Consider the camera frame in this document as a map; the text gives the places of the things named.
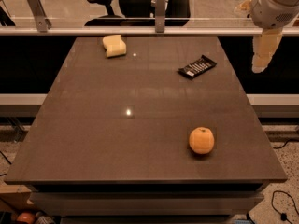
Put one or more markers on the black office chair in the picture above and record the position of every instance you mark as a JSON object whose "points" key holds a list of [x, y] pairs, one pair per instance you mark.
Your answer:
{"points": [[141, 13]]}

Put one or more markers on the yellow sponge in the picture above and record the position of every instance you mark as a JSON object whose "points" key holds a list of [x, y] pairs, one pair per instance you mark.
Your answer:
{"points": [[114, 46]]}

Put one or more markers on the orange fruit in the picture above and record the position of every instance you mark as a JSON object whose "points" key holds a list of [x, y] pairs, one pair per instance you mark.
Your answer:
{"points": [[201, 140]]}

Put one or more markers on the metal railing post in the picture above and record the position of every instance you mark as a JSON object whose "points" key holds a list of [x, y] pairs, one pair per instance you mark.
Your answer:
{"points": [[159, 16], [43, 24]]}

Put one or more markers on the middle metal railing post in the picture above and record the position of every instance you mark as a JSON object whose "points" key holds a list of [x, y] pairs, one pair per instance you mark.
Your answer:
{"points": [[159, 16]]}

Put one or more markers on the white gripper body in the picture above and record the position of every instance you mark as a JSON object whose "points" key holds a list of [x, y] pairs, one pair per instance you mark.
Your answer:
{"points": [[268, 12]]}

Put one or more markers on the black rxbar chocolate wrapper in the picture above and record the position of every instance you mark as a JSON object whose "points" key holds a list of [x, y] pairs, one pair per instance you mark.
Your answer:
{"points": [[197, 68]]}

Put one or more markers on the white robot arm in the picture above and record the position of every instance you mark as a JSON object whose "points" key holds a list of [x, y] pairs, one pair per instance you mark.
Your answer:
{"points": [[271, 16]]}

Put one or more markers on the orange ball under table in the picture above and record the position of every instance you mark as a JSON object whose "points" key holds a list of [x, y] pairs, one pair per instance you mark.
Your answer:
{"points": [[26, 218]]}

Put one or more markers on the left metal railing post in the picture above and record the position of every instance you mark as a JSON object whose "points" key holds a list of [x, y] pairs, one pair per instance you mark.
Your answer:
{"points": [[43, 24]]}

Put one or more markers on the grey drawer cabinet under table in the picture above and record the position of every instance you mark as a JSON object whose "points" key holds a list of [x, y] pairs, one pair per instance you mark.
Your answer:
{"points": [[209, 207]]}

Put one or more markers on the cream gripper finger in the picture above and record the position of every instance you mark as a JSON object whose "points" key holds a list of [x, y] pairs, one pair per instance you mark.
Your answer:
{"points": [[264, 47], [245, 6]]}

